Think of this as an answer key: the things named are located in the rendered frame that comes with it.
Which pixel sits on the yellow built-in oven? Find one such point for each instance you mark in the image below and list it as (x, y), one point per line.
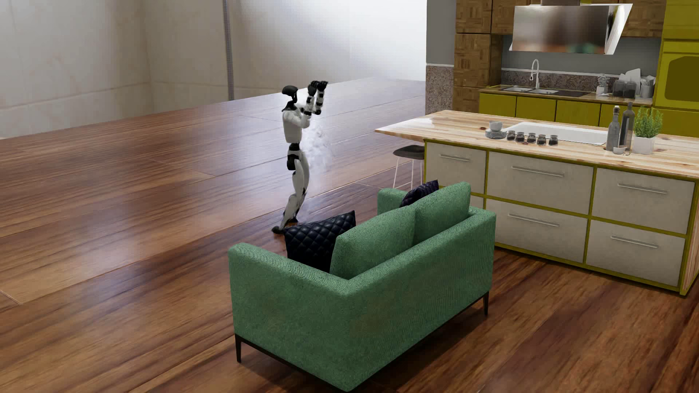
(677, 76)

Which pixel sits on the wide beige drawer front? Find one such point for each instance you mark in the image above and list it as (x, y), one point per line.
(635, 252)
(538, 229)
(539, 182)
(643, 200)

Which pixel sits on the yellow base cabinets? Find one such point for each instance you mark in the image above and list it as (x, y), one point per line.
(546, 111)

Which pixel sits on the steel range hood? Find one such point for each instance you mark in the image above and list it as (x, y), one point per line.
(568, 27)

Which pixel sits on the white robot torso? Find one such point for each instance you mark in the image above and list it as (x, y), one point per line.
(292, 125)

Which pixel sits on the dark navy cushion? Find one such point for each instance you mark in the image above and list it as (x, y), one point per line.
(419, 192)

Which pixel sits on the green plant white pot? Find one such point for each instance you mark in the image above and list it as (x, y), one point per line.
(645, 134)

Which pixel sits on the narrow beige drawer front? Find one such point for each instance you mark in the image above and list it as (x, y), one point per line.
(456, 166)

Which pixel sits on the small white cup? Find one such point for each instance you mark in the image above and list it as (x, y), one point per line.
(620, 150)

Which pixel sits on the dark grey canisters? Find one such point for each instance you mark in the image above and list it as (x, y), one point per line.
(624, 89)

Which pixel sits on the white curved faucet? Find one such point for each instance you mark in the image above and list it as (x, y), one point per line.
(535, 73)

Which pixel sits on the wooden wall cabinets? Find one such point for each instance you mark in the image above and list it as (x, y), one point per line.
(474, 54)

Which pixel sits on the robot left leg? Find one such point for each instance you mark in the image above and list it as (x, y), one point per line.
(292, 159)

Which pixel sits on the dark glass bottle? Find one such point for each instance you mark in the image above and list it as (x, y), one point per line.
(627, 128)

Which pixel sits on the wooden top kitchen island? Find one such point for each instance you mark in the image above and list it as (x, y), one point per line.
(546, 180)

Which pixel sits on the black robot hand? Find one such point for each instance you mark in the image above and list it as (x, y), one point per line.
(322, 86)
(312, 88)

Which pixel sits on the white robot head black visor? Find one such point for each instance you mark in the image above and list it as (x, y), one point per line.
(289, 94)

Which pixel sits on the grey vertical wall pipe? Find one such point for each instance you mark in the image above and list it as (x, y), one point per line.
(229, 49)

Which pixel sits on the steel kitchen sink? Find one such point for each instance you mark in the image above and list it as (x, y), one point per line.
(540, 91)

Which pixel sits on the light grey glass bottle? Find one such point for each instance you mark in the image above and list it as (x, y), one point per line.
(614, 134)

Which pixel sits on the small grey bowl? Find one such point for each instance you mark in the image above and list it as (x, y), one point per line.
(496, 126)

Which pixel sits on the black quilted cushion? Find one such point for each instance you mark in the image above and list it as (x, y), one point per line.
(316, 240)

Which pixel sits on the grey utensil holder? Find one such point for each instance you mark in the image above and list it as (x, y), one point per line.
(647, 90)

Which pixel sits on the green fabric sofa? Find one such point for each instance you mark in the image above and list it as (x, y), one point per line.
(360, 295)

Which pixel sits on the black round stool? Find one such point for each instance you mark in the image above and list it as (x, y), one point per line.
(409, 151)

